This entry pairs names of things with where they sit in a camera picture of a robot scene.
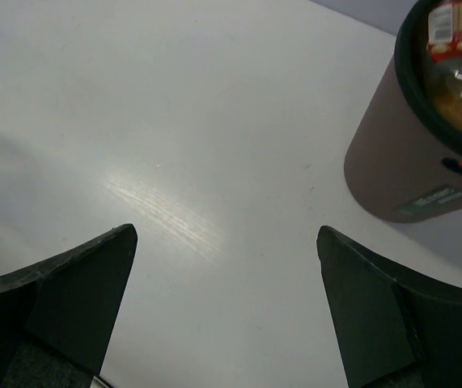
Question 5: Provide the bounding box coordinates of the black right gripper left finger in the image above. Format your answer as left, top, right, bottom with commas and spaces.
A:
0, 224, 138, 387

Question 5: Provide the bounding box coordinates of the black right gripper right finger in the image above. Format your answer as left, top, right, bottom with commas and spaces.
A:
316, 226, 462, 387

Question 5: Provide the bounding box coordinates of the red cap clear bottle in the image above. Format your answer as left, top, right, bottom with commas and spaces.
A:
427, 1, 462, 63

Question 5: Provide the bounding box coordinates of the brown plastic waste bin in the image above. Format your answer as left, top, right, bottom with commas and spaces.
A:
344, 1, 462, 223

